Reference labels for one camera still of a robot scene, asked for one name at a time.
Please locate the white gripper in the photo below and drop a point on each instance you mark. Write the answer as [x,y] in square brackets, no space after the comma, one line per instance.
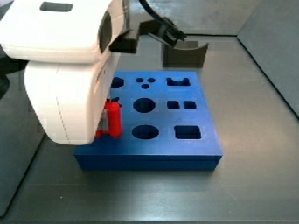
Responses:
[69,94]

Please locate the red square-circle peg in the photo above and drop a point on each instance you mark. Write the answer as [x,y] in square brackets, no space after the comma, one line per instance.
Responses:
[114,131]

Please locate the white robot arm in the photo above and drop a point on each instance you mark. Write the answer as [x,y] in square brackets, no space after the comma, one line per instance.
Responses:
[63,36]

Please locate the blue shape sorting block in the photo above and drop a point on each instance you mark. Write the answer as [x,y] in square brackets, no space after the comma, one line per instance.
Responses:
[167,129]

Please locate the dark grey curved holder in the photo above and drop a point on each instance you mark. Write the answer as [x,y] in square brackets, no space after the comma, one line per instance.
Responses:
[186,55]

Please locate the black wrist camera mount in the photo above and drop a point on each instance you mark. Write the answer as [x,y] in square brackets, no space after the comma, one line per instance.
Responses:
[126,42]

